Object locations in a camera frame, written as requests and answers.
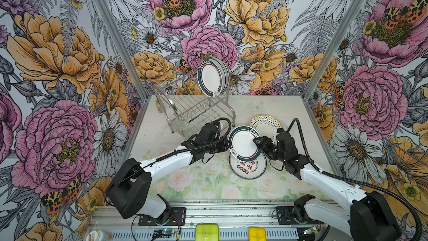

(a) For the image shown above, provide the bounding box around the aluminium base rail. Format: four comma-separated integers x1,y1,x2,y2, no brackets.
88,198,372,241

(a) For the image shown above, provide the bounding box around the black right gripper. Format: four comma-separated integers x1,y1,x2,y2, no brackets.
253,136,287,163

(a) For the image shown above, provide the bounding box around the white plate grey swirl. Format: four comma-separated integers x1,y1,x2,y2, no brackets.
197,57,227,97

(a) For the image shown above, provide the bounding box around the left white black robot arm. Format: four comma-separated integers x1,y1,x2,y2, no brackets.
105,118,233,225

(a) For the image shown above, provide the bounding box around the silver metal dish rack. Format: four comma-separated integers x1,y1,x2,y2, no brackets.
152,85,236,139

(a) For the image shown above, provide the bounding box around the white plate red rim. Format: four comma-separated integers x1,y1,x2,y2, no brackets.
228,126,261,162

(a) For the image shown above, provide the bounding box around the black corrugated cable hose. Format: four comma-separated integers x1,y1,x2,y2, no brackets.
286,118,424,241

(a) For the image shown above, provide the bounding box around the yellow plastic box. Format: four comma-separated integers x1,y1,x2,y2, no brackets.
248,227,267,241

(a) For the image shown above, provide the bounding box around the white plate yellow rim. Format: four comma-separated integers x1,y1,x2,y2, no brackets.
249,114,283,139

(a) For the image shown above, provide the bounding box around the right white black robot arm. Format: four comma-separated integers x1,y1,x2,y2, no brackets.
253,131,402,241

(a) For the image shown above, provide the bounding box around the green plastic box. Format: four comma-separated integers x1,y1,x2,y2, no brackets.
195,224,220,241

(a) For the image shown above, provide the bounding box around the white round container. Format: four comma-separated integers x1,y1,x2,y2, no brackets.
86,230,113,241

